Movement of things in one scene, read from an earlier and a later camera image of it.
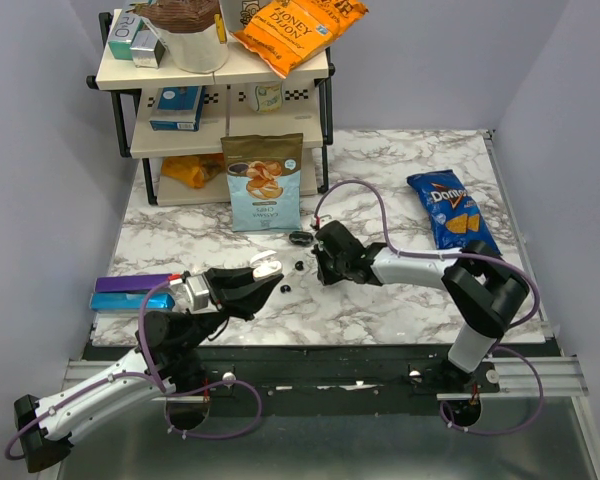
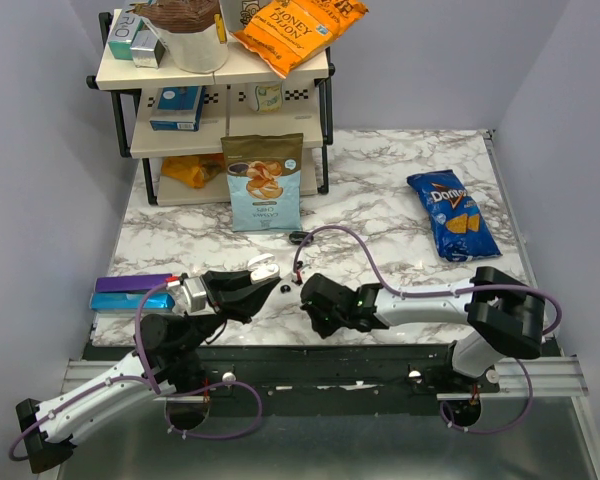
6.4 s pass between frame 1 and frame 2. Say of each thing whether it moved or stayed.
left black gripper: stayed
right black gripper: moved
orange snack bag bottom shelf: stayed
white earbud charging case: stayed
